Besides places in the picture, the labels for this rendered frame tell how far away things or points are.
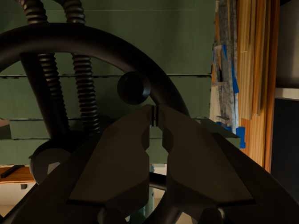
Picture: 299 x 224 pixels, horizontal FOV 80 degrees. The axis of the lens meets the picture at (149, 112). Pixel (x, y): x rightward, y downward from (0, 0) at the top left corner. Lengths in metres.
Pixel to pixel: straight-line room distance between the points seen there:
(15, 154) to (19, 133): 0.05
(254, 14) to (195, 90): 1.43
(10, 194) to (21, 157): 3.47
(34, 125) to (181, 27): 0.36
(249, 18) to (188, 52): 1.37
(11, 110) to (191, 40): 0.39
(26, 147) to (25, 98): 0.11
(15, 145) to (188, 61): 0.40
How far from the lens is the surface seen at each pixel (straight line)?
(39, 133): 0.44
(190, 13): 0.40
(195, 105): 0.38
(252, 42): 1.72
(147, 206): 0.89
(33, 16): 0.29
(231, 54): 1.24
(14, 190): 3.87
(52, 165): 0.21
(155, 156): 0.40
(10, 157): 0.50
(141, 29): 0.38
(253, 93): 1.72
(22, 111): 0.45
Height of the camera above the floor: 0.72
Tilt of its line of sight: 9 degrees up
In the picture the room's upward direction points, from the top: 180 degrees clockwise
